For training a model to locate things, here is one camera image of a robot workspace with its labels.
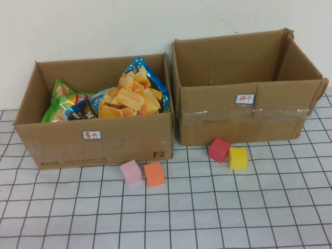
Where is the blue Vikar chips bag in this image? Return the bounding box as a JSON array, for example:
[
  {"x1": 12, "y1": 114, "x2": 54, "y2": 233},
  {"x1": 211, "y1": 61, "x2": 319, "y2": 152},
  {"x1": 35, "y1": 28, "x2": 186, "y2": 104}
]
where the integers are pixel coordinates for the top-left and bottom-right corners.
[{"x1": 64, "y1": 56, "x2": 171, "y2": 121}]

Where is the orange foam cube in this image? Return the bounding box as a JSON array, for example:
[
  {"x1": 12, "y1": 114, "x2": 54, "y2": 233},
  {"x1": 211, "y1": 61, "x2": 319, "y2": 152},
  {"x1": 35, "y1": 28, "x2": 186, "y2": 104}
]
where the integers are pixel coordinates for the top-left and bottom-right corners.
[{"x1": 143, "y1": 161, "x2": 166, "y2": 188}]

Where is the taped cardboard box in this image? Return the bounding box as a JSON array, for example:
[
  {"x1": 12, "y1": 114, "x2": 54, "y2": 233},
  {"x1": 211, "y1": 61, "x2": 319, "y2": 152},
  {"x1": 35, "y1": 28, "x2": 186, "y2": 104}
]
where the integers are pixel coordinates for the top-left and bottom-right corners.
[{"x1": 170, "y1": 27, "x2": 329, "y2": 146}]

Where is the red foam cube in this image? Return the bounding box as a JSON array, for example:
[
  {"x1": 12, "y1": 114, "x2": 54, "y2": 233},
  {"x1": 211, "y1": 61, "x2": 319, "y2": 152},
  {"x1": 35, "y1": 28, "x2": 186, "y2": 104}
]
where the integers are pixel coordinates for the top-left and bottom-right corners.
[{"x1": 207, "y1": 137, "x2": 231, "y2": 164}]

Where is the pink foam cube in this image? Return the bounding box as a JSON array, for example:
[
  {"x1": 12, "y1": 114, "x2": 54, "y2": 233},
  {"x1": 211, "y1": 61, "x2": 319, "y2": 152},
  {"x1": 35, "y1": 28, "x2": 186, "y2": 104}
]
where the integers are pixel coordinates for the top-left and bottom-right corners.
[{"x1": 119, "y1": 159, "x2": 143, "y2": 186}]

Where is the white label red handwriting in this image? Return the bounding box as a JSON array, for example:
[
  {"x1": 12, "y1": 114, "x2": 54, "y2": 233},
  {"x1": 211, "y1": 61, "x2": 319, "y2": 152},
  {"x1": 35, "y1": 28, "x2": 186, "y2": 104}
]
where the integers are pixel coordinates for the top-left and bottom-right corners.
[
  {"x1": 234, "y1": 93, "x2": 256, "y2": 106},
  {"x1": 81, "y1": 130, "x2": 102, "y2": 140}
]

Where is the yellow foam cube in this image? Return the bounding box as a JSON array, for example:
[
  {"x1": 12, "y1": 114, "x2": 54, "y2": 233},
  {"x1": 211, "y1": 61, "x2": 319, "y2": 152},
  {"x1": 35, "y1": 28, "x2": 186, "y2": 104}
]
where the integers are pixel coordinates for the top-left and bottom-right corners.
[{"x1": 228, "y1": 147, "x2": 248, "y2": 171}]

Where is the cardboard box with F2 print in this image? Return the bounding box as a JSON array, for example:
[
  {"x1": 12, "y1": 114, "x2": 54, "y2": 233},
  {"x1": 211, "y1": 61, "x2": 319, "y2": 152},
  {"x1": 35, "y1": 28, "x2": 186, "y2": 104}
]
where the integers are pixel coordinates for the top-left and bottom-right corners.
[{"x1": 12, "y1": 52, "x2": 175, "y2": 171}]

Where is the green Lay's chips bag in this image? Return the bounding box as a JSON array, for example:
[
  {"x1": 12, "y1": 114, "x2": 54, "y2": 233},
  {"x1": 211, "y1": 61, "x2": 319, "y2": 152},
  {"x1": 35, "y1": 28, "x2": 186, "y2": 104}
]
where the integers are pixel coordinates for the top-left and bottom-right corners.
[{"x1": 40, "y1": 78, "x2": 95, "y2": 123}]

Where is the white grid tablecloth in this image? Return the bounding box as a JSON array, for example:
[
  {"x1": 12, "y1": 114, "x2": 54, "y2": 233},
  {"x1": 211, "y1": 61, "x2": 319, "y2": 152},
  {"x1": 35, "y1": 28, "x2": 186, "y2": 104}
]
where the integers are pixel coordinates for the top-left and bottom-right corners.
[{"x1": 0, "y1": 87, "x2": 332, "y2": 249}]

